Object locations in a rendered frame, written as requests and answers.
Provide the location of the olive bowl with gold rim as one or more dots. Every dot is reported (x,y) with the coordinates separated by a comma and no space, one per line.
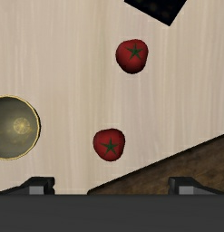
(13,128)

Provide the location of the red tomato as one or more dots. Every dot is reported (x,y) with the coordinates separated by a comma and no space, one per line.
(109,145)
(132,56)

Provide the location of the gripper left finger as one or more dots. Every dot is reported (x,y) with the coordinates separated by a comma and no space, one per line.
(37,185)

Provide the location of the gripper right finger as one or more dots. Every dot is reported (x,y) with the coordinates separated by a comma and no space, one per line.
(184,185)

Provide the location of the stove plate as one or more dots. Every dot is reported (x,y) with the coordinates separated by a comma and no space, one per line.
(157,9)

